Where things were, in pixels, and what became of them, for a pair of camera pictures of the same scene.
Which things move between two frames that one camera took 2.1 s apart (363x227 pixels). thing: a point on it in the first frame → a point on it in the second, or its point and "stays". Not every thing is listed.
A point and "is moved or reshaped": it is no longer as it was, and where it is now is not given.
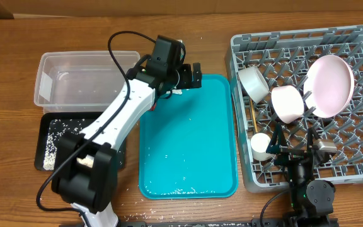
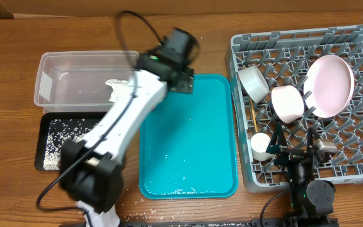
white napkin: x=174 y=91 is moved or reshaped
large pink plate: x=328 y=86 stays
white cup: x=259 y=143 stays
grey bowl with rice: x=253 y=83 stays
